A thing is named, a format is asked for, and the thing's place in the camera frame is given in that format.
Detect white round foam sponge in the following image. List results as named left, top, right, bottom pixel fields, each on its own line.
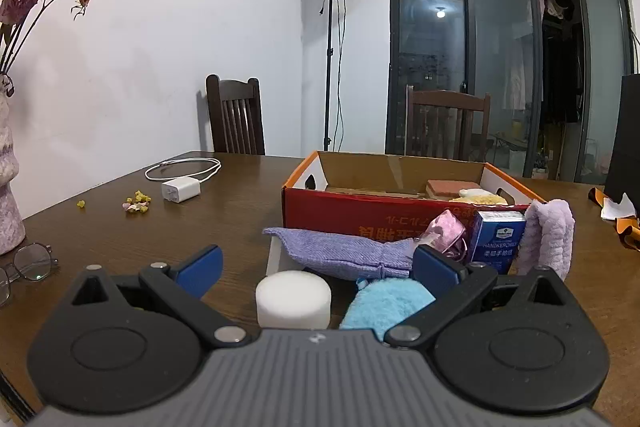
left=255, top=271, right=332, bottom=330

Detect white charger plug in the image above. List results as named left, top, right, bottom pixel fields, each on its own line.
left=161, top=178, right=201, bottom=202

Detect purple woven cloth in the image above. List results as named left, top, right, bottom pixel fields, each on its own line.
left=262, top=227, right=426, bottom=282

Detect blue tissue box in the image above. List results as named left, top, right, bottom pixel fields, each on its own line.
left=464, top=210, right=528, bottom=275

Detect orange white torn packaging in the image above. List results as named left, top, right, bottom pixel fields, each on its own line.
left=587, top=187, right=640, bottom=253

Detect red orange cardboard box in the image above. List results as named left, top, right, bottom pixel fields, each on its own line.
left=281, top=150, right=548, bottom=258

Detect pink plastic item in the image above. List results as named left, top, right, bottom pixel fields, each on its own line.
left=419, top=209, right=468, bottom=265

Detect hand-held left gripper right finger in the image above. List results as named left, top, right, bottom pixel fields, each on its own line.
left=382, top=244, right=576, bottom=350

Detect white crumpled paper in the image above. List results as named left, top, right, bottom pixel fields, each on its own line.
left=600, top=196, right=637, bottom=222

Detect hanging clothes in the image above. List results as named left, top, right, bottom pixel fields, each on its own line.
left=537, top=0, right=585, bottom=125

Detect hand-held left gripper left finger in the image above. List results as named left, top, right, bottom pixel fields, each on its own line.
left=64, top=244, right=251, bottom=350

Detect light blue fluffy towel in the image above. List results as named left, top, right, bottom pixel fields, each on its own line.
left=340, top=279, right=437, bottom=343

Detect black flat panel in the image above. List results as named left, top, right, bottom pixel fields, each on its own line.
left=603, top=74, right=640, bottom=218

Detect white charging cable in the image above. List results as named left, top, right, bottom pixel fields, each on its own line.
left=145, top=158, right=222, bottom=182

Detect dark wooden chair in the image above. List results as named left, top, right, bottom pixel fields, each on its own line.
left=404, top=85, right=492, bottom=162
left=206, top=74, right=266, bottom=156

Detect eyeglasses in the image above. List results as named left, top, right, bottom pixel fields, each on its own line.
left=0, top=243, right=60, bottom=308

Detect sliding glass door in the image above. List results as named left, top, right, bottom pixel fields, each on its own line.
left=386, top=0, right=640, bottom=185

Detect purple fluffy towel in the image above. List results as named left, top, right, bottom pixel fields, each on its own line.
left=515, top=199, right=576, bottom=283

